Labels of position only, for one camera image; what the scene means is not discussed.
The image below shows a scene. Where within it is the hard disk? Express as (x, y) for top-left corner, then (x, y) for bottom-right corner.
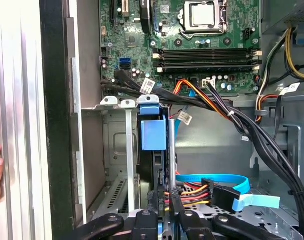
(137, 101), (177, 240)

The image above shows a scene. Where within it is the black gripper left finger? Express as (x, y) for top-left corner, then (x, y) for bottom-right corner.
(74, 190), (166, 240)

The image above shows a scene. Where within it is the coloured power wire black connector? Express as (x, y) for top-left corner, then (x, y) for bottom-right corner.
(155, 169), (216, 218)

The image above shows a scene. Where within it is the yellow black wire bundle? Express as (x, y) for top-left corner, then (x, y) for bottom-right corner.
(256, 26), (304, 101)

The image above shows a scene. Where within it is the black cable bundle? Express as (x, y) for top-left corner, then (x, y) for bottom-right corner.
(101, 69), (304, 240)

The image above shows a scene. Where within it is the blue SATA wire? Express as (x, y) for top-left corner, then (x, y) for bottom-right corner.
(173, 88), (281, 214)

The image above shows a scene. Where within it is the grey power supply unit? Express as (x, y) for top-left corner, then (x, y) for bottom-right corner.
(261, 0), (304, 36)

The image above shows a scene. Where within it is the black PC case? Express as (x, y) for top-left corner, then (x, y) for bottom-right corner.
(39, 0), (304, 240)

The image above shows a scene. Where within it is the silver CPU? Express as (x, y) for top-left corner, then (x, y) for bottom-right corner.
(190, 2), (217, 27)

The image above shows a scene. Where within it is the orange red wire bundle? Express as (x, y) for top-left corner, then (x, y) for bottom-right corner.
(173, 78), (234, 119)

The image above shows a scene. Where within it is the blue drive latch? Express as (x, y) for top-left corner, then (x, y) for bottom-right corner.
(294, 31), (304, 48)

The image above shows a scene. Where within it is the black RAM slot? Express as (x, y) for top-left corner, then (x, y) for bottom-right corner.
(153, 47), (263, 62)

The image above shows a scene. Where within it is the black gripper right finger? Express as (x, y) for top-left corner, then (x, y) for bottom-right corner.
(170, 191), (287, 240)

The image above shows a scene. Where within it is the metal socket cover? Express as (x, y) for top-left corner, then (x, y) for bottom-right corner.
(179, 0), (229, 41)

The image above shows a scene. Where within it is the grey drive cage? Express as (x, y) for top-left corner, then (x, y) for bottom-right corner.
(251, 94), (304, 240)

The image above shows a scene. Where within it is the green motherboard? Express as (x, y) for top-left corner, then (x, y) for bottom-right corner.
(99, 0), (263, 97)

